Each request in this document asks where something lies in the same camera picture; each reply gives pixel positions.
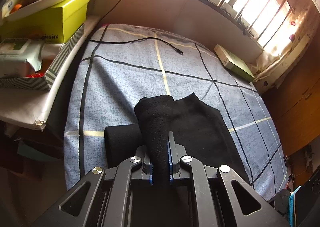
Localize black pants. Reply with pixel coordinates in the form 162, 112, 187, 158
103, 92, 251, 188

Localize blue checked bed sheet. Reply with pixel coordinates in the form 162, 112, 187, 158
63, 23, 288, 200

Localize green white flat box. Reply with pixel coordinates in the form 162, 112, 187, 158
214, 44, 254, 82

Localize white side table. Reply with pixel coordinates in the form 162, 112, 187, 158
0, 15, 100, 130

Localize grey white striped box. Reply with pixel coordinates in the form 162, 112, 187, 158
1, 24, 85, 90

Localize cream patterned curtain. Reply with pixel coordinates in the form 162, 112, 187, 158
248, 8, 319, 94

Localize wet wipes pack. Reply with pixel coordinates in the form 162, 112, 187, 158
1, 38, 44, 78

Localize lime green shoe box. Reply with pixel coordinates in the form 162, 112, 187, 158
1, 0, 89, 43

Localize white fruit bowl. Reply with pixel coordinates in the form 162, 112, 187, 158
4, 0, 65, 21

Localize black charging cable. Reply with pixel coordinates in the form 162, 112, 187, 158
88, 0, 185, 55

